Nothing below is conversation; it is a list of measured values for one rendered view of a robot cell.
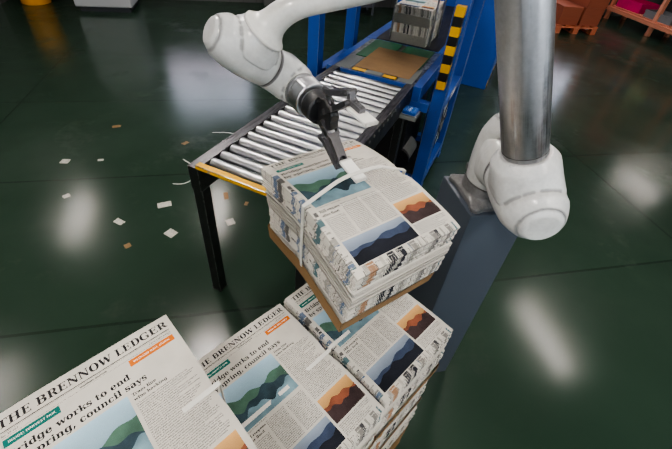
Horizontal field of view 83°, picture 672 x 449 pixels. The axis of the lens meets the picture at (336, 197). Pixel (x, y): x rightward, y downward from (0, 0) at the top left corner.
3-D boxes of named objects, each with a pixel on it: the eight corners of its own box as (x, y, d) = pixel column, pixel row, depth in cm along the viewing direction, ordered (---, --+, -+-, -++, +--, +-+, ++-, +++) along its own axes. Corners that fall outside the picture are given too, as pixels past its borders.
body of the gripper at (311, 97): (328, 82, 89) (351, 101, 84) (325, 114, 95) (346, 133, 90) (300, 88, 86) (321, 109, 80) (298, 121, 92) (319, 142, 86)
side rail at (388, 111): (307, 235, 145) (308, 212, 137) (294, 230, 146) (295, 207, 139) (410, 103, 241) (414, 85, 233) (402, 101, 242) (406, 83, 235)
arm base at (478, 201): (491, 167, 132) (496, 154, 129) (527, 210, 116) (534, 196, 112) (442, 170, 129) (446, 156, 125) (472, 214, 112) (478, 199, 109)
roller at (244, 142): (335, 166, 161) (333, 177, 164) (243, 135, 175) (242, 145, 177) (330, 170, 157) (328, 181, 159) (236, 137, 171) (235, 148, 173)
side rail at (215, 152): (201, 192, 159) (196, 168, 152) (191, 188, 161) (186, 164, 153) (338, 83, 255) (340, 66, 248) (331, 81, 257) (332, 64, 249)
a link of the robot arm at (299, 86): (316, 103, 99) (328, 115, 95) (284, 111, 95) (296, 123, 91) (318, 70, 92) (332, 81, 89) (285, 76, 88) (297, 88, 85)
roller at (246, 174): (309, 205, 149) (304, 206, 144) (212, 168, 163) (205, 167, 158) (313, 193, 149) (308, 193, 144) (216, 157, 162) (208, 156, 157)
